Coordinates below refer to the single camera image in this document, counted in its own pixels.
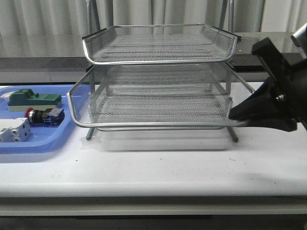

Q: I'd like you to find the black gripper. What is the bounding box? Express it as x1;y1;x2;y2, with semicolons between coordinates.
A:
229;38;307;132

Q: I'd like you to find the silver mesh tray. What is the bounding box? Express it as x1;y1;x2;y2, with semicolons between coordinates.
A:
82;23;241;65
67;63;254;131
89;95;232;130

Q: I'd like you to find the red emergency stop button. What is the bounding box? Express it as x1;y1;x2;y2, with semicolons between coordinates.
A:
24;107;65;127

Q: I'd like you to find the grey back counter ledge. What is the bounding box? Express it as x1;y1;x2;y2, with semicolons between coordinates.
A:
0;31;307;72

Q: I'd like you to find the blue plastic tray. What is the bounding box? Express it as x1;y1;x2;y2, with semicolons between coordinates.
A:
0;84;76;154

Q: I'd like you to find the white circuit breaker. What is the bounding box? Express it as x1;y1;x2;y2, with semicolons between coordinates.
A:
0;117;31;143

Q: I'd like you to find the silver wire rack frame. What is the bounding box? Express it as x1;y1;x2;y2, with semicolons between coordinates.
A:
85;0;239;143

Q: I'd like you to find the green electrical switch block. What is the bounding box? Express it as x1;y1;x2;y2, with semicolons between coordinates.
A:
8;88;62;111

